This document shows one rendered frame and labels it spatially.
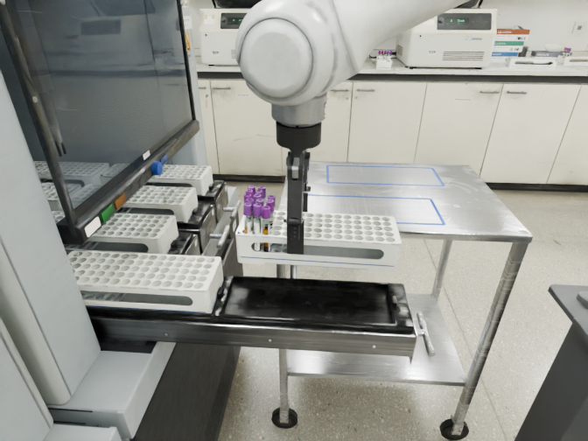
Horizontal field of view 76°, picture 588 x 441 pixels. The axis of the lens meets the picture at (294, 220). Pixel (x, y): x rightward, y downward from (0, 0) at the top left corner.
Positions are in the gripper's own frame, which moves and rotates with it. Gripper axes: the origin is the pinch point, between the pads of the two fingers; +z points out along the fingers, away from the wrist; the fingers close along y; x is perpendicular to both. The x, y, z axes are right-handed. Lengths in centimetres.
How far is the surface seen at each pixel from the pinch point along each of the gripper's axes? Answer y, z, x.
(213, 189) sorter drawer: 35.4, 9.8, 27.4
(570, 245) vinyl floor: 147, 92, -156
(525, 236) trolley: 17, 10, -51
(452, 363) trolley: 26, 63, -48
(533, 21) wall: 286, -25, -159
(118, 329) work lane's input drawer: -16.2, 13.2, 30.4
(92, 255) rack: -5.9, 4.9, 39.0
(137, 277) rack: -10.9, 5.6, 27.8
